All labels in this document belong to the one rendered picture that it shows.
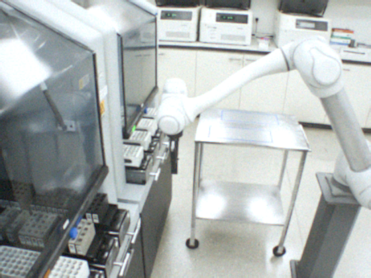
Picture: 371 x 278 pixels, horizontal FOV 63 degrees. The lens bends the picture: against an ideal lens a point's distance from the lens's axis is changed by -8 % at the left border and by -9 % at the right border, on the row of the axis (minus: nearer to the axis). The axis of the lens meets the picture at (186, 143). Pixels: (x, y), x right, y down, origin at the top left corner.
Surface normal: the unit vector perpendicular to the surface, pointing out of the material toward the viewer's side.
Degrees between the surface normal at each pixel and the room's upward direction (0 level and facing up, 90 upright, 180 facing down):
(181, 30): 90
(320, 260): 90
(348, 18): 90
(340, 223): 90
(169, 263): 0
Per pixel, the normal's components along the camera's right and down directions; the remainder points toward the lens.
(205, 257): 0.03, -0.88
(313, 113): -0.14, 0.48
